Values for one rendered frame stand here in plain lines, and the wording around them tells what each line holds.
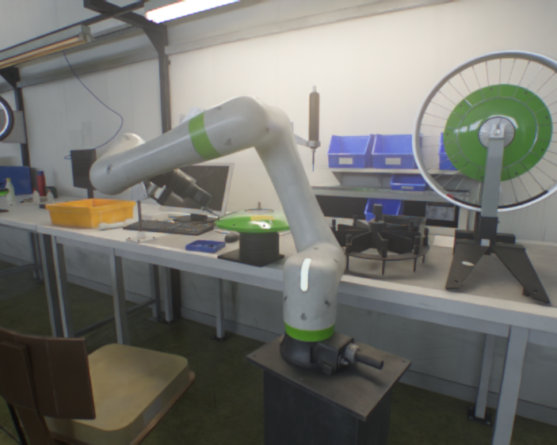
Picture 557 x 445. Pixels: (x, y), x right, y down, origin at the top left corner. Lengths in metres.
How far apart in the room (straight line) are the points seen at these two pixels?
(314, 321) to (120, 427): 0.56
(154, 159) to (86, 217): 1.18
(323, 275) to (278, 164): 0.33
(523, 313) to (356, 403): 0.48
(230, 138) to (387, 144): 1.26
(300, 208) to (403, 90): 1.18
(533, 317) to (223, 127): 0.85
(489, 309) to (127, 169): 0.98
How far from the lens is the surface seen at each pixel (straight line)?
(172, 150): 0.89
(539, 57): 1.40
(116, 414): 1.11
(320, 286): 0.80
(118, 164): 1.00
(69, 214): 2.17
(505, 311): 1.03
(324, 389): 0.81
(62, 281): 2.35
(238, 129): 0.80
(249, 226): 1.10
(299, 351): 0.87
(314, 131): 1.27
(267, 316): 2.50
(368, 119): 2.00
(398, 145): 1.94
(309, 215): 0.94
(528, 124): 1.35
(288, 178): 0.94
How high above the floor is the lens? 1.28
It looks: 11 degrees down
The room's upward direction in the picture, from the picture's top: straight up
